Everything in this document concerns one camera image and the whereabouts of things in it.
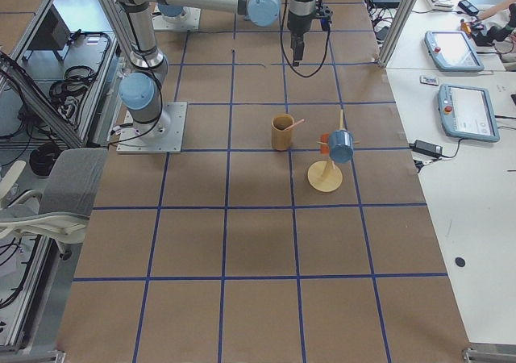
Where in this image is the black adapter on desk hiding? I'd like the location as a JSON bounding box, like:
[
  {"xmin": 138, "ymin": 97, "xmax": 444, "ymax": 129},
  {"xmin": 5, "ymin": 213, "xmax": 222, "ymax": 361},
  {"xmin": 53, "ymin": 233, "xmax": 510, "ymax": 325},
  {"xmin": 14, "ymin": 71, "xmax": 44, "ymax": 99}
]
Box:
[{"xmin": 409, "ymin": 140, "xmax": 443, "ymax": 158}]

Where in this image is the grey office chair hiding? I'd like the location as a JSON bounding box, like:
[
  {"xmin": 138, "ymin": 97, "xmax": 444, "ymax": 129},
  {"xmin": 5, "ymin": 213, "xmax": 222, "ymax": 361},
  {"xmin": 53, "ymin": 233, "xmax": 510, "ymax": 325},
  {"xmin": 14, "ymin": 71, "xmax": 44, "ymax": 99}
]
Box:
[{"xmin": 1, "ymin": 148, "xmax": 108, "ymax": 260}]

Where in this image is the wooden cylinder holder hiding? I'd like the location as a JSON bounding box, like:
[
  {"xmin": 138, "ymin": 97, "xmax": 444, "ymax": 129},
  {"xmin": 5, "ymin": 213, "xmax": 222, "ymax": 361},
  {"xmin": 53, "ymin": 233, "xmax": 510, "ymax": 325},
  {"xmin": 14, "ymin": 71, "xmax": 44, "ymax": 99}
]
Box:
[{"xmin": 271, "ymin": 114, "xmax": 294, "ymax": 151}]

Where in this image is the teach pendant near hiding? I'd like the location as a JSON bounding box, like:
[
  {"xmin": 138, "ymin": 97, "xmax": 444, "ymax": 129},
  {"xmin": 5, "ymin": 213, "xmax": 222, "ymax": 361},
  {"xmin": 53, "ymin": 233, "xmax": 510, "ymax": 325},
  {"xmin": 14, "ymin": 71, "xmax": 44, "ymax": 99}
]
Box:
[{"xmin": 437, "ymin": 84, "xmax": 500, "ymax": 143}]

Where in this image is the aluminium frame post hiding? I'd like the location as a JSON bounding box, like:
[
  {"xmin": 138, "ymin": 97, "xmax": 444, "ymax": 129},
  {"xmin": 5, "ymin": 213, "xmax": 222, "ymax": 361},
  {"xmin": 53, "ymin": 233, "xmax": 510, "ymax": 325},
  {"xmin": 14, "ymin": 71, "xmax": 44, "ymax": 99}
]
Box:
[{"xmin": 377, "ymin": 0, "xmax": 417, "ymax": 68}]

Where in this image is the orange plastic cup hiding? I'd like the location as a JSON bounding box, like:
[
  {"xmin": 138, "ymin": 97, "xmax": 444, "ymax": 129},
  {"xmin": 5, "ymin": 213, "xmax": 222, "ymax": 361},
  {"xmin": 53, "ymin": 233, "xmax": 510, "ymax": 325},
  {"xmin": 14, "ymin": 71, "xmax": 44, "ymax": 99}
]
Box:
[{"xmin": 318, "ymin": 133, "xmax": 330, "ymax": 155}]

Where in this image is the wooden cup tree stand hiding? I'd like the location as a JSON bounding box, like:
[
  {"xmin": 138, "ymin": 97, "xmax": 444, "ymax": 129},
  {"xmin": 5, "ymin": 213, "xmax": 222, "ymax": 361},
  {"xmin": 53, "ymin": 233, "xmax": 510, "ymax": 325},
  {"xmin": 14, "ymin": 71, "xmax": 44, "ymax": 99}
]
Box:
[{"xmin": 307, "ymin": 109, "xmax": 352, "ymax": 193}]

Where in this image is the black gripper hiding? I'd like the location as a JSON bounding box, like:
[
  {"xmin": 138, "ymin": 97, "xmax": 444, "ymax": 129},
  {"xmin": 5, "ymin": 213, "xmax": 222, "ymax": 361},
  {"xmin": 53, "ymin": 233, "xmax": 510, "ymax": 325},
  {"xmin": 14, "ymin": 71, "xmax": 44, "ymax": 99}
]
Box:
[{"xmin": 287, "ymin": 3, "xmax": 314, "ymax": 66}]

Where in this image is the dark blue cup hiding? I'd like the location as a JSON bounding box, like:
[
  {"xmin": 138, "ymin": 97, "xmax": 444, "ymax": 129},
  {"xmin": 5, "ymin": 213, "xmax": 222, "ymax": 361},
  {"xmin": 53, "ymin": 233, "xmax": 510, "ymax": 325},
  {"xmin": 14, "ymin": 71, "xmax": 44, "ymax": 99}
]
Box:
[{"xmin": 327, "ymin": 129, "xmax": 354, "ymax": 164}]

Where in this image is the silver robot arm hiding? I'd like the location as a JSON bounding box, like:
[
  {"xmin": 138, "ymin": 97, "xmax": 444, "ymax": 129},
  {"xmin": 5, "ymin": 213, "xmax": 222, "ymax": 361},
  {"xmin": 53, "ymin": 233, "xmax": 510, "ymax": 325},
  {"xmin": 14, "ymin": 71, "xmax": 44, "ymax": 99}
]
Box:
[
  {"xmin": 154, "ymin": 4, "xmax": 189, "ymax": 22},
  {"xmin": 105, "ymin": 0, "xmax": 332, "ymax": 73}
]

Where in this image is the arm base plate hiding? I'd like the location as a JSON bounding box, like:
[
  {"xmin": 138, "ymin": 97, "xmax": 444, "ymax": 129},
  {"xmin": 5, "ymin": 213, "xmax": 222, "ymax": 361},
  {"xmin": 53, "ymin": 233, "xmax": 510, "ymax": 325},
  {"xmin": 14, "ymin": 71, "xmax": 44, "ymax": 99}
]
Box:
[
  {"xmin": 116, "ymin": 102, "xmax": 188, "ymax": 154},
  {"xmin": 152, "ymin": 5, "xmax": 201, "ymax": 32}
]

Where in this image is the teach pendant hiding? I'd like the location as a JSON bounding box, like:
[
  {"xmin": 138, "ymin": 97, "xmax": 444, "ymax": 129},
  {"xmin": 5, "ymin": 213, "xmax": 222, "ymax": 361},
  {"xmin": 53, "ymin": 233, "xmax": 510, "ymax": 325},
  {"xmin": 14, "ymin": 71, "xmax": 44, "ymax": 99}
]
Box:
[
  {"xmin": 424, "ymin": 31, "xmax": 485, "ymax": 73},
  {"xmin": 437, "ymin": 84, "xmax": 500, "ymax": 143}
]

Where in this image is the teach pendant far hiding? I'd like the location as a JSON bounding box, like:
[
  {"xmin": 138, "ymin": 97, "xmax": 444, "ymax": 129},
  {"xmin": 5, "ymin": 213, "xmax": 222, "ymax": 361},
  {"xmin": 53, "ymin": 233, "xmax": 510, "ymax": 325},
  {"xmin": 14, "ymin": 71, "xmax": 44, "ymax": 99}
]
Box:
[{"xmin": 424, "ymin": 31, "xmax": 485, "ymax": 73}]

